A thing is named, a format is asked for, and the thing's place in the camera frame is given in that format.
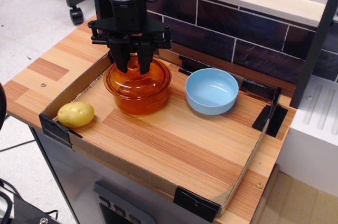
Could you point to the orange transparent pot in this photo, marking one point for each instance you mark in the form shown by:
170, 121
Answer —
143, 106

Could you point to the dark vertical post right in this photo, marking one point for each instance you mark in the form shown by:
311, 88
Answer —
314, 52

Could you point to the orange transparent pot lid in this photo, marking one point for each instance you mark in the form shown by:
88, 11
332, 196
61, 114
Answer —
134, 85

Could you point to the cardboard fence with black tape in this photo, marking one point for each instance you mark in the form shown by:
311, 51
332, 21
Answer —
177, 165

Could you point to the yellow plastic potato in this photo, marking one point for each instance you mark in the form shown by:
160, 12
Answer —
76, 114

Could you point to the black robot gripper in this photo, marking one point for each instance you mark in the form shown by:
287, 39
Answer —
130, 24

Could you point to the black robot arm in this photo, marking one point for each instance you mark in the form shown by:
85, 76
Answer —
124, 26

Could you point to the white toy sink drainer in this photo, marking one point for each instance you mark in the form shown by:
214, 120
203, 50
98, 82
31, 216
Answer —
309, 153

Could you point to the light blue bowl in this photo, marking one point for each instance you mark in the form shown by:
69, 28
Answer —
211, 91

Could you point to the grey toy oven front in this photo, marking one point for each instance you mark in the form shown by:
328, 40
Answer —
115, 209

